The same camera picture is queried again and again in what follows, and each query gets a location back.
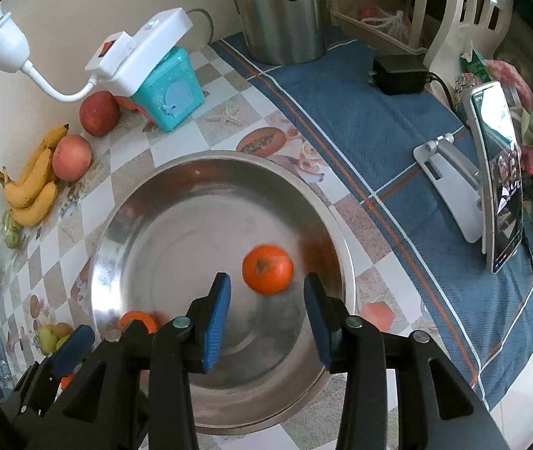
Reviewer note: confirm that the white plastic chair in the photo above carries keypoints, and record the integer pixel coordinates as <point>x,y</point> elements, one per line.
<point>463,9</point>

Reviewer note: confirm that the teal plastic box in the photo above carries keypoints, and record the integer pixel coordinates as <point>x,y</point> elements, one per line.
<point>172,89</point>

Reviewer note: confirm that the silver phone stand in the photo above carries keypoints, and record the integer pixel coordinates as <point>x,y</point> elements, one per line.
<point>458,173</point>

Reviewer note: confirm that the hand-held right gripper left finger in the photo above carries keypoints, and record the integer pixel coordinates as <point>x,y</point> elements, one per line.
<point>215,328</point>

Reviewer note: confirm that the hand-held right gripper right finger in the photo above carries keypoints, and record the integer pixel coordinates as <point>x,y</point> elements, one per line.
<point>315,326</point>

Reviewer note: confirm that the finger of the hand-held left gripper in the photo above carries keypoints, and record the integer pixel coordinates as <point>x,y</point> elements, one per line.
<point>75,347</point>

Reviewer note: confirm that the clear plastic bag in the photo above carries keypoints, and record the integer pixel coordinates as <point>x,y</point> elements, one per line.
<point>388,21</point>

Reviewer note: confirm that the steel thermos jug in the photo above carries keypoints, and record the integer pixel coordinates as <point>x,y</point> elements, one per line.
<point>280,18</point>

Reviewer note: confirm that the green snack packet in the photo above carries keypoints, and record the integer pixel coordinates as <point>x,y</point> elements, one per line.
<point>475,68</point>

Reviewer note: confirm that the pink apple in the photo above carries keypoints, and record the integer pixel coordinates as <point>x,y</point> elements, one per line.
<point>71,157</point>

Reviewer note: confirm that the dark red apple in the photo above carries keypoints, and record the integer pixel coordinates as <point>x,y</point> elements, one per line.
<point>123,102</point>
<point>99,113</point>

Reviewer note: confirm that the black power adapter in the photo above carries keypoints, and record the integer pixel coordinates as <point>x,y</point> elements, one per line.
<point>397,75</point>

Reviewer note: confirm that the yellow banana bunch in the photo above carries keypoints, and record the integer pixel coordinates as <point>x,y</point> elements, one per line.
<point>32,187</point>

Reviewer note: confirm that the smartphone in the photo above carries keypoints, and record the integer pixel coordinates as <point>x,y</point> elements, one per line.
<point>498,159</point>

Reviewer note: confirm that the round steel basin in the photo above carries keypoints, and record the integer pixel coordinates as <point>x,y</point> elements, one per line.
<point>191,225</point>

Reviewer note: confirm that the orange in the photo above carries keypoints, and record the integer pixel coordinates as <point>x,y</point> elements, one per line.
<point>148,321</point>
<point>267,269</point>

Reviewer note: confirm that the green mango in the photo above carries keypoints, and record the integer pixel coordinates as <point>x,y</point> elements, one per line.
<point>47,338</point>

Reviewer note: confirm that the patterned can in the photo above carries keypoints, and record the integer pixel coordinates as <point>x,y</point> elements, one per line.
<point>464,91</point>

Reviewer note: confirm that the bag of small green jujubes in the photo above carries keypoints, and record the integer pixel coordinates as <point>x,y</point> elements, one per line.
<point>12,236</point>

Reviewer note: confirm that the white power strip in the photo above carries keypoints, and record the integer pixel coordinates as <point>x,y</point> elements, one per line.
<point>158,42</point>

